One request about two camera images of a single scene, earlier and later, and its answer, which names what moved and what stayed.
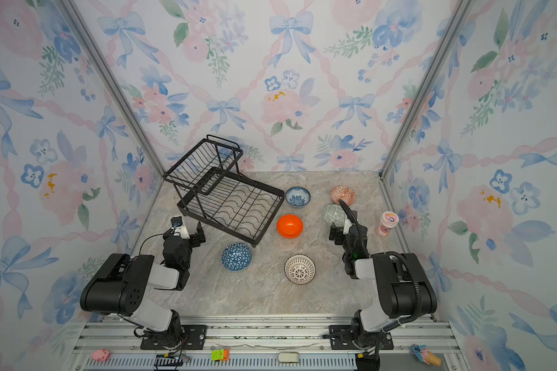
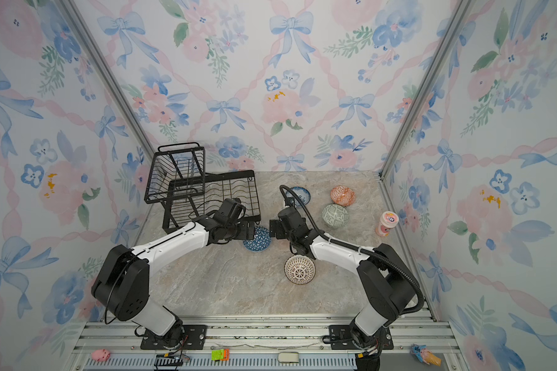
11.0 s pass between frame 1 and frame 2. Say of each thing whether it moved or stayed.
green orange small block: stayed
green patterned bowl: stayed
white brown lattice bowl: stayed
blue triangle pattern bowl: moved
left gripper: moved
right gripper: moved
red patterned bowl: stayed
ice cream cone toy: stayed
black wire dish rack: moved
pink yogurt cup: stayed
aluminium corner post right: stayed
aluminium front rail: stayed
